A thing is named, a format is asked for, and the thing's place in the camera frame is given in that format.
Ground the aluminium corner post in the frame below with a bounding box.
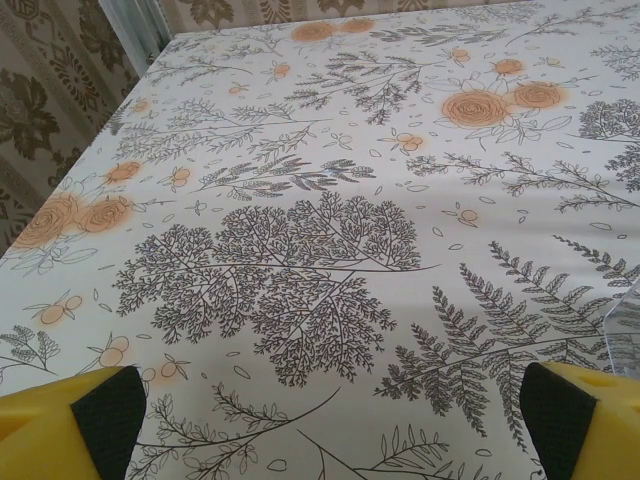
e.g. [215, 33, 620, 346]
[97, 0, 174, 81]

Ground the clear acrylic card holder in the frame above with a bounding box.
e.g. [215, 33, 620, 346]
[602, 279, 640, 376]

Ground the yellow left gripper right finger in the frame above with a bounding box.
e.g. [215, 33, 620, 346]
[519, 362, 640, 480]

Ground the floral print tablecloth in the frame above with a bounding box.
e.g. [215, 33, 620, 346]
[0, 0, 640, 480]

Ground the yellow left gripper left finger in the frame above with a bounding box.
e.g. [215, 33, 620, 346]
[0, 365, 147, 480]

